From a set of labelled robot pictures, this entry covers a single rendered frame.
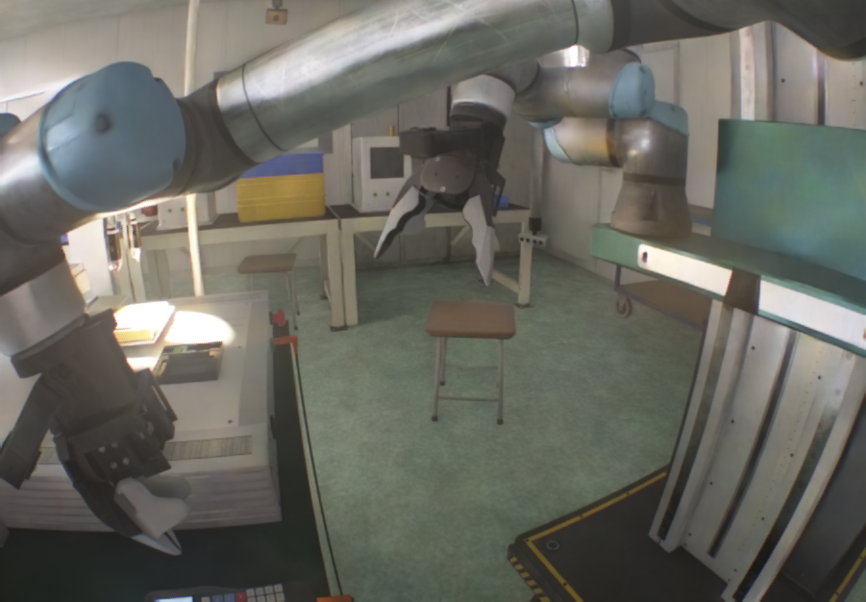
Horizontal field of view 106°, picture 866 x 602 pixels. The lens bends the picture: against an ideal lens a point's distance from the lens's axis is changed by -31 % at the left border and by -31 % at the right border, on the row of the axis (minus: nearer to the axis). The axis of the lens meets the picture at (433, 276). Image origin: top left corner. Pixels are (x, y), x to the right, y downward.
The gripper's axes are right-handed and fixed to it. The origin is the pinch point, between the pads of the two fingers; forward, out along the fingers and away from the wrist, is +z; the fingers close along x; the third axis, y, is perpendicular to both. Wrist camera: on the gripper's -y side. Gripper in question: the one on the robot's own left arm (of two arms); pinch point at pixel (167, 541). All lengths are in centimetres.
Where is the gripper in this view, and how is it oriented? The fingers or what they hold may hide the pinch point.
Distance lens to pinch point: 46.0
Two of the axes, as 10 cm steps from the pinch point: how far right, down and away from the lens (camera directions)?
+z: 2.4, 9.0, 3.6
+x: -3.9, -2.5, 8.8
